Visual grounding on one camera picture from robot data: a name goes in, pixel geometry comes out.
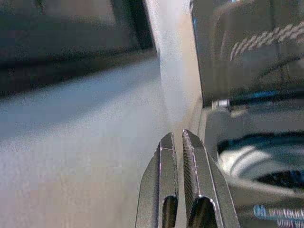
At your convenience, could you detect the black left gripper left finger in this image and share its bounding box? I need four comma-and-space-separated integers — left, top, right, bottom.
134, 132, 180, 228

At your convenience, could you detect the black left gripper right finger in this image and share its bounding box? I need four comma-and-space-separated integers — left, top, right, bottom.
181, 128, 241, 228

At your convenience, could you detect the grey top-load washing machine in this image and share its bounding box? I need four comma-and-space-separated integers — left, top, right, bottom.
189, 0, 304, 228

